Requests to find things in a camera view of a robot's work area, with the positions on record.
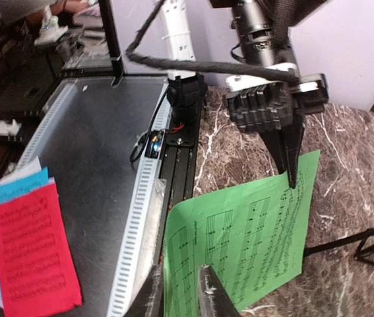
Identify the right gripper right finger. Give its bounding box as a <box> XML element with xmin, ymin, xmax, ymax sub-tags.
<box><xmin>197</xmin><ymin>265</ymin><xmax>240</xmax><ymax>317</ymax></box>

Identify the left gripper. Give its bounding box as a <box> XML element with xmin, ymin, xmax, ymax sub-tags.
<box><xmin>224</xmin><ymin>82</ymin><xmax>305</xmax><ymax>188</ymax></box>

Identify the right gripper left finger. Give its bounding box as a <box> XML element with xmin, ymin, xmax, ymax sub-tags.
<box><xmin>125</xmin><ymin>264</ymin><xmax>164</xmax><ymax>317</ymax></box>

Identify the green paper sheet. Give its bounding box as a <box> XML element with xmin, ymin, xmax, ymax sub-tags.
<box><xmin>164</xmin><ymin>151</ymin><xmax>320</xmax><ymax>316</ymax></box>

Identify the black music stand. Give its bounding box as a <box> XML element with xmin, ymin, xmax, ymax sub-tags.
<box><xmin>303</xmin><ymin>227</ymin><xmax>374</xmax><ymax>267</ymax></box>

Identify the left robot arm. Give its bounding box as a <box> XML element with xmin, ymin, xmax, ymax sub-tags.
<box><xmin>125</xmin><ymin>1</ymin><xmax>304</xmax><ymax>188</ymax></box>

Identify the red paper sheet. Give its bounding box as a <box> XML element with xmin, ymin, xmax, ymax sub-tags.
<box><xmin>0</xmin><ymin>183</ymin><xmax>82</xmax><ymax>316</ymax></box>

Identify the small circuit board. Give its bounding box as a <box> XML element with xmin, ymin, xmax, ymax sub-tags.
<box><xmin>144</xmin><ymin>129</ymin><xmax>166</xmax><ymax>159</ymax></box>

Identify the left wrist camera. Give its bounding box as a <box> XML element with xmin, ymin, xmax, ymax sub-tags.
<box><xmin>290</xmin><ymin>73</ymin><xmax>329</xmax><ymax>115</ymax></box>

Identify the black front rail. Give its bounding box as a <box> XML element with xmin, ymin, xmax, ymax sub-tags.
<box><xmin>154</xmin><ymin>115</ymin><xmax>201</xmax><ymax>264</ymax></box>

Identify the white slotted cable duct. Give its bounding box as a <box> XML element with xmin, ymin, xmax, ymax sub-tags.
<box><xmin>18</xmin><ymin>77</ymin><xmax>170</xmax><ymax>316</ymax></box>

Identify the left black frame post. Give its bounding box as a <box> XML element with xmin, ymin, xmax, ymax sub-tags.
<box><xmin>98</xmin><ymin>0</ymin><xmax>124</xmax><ymax>87</ymax></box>

